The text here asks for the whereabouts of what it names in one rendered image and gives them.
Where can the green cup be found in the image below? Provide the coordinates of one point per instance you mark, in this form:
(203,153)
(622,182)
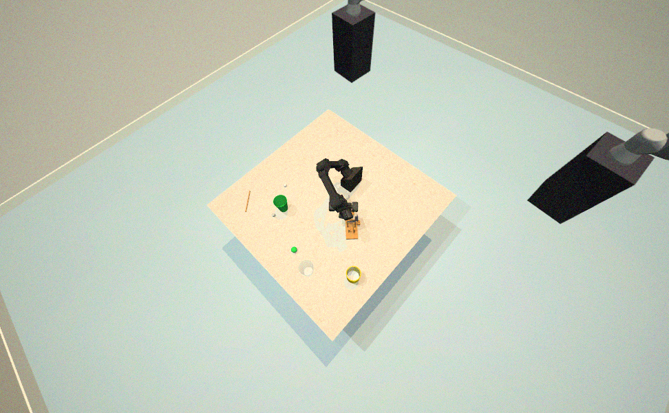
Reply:
(280,202)

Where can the yellow cup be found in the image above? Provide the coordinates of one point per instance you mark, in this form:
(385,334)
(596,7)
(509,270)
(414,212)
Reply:
(353,274)

